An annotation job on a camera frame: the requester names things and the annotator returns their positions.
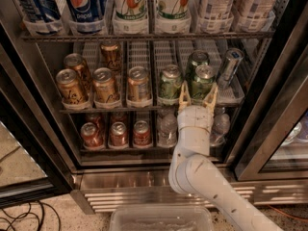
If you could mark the left Pepsi bottle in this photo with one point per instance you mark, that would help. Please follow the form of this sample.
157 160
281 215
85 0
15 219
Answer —
44 12

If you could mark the front middle red can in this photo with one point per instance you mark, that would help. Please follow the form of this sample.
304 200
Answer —
118 134

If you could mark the water bottle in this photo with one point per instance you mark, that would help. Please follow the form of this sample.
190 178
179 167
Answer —
220 127
167 129

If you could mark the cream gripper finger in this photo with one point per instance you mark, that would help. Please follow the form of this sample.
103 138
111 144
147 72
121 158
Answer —
210 100
184 98

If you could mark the red can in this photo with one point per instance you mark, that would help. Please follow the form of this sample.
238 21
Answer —
97 119
119 117
118 134
91 135
141 133

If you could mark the far-left gold can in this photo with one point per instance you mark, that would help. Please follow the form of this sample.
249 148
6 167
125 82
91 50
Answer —
78 63
71 87

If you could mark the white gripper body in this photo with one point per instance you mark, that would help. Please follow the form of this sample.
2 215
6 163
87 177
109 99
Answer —
194 119

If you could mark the tilted silver slim can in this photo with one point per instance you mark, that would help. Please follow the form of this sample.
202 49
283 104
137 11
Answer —
228 68

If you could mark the left white labelled bottle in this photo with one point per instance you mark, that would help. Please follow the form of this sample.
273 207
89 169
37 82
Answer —
215 15

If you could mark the wire shelf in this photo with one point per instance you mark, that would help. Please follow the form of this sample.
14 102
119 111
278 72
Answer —
131 109
147 37

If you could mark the right water bottle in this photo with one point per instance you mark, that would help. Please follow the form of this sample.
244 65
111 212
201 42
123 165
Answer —
220 127

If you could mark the pepsi bottle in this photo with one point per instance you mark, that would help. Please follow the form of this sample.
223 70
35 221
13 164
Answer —
87 16
44 12

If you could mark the front right red can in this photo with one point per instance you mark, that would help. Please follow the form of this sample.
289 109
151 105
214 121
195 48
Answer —
141 133

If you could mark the rear far-left gold can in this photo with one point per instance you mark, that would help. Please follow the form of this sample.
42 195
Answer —
78 63

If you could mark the green can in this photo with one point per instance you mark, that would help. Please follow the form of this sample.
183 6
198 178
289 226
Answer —
201 82
196 58
170 82

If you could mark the right 7up bottle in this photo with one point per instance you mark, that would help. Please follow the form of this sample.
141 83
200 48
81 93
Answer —
172 16

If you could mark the clear plastic bin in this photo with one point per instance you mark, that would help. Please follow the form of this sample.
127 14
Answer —
161 217

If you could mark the left fridge glass door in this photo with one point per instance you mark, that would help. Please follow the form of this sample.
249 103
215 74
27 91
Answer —
36 168

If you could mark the fridge glass door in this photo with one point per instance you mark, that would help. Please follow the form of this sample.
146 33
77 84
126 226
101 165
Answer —
36 168
265 138

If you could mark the white labelled bottle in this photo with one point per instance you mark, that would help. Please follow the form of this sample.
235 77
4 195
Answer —
251 15
215 15

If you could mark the rear middle red can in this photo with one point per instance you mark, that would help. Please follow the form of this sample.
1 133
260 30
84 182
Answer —
119 117

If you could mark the left water bottle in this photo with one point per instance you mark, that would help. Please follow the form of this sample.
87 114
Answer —
167 129

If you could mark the right Pepsi bottle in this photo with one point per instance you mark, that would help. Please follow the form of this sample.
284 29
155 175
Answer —
87 16

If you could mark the top wire shelf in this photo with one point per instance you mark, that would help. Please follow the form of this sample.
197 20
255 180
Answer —
147 37

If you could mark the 7up bottle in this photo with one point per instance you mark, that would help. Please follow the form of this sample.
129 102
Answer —
130 16
172 16

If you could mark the middle wire shelf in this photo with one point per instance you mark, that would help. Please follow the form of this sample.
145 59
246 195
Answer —
131 109

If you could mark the right white labelled bottle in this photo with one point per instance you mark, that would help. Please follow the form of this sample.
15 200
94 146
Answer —
251 15

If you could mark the left 7up bottle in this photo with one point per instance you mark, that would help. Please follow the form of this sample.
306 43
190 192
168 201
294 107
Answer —
130 16

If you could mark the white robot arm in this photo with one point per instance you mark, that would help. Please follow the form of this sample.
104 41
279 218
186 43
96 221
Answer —
191 170

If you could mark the rear left red can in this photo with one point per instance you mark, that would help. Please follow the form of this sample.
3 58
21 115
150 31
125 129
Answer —
97 119

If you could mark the right fridge glass door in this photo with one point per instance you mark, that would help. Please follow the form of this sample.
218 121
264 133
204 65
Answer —
265 138

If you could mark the front left red can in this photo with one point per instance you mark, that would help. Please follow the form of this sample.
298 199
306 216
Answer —
91 135

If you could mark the front far-left gold can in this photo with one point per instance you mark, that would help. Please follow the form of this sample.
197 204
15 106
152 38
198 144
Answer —
71 87

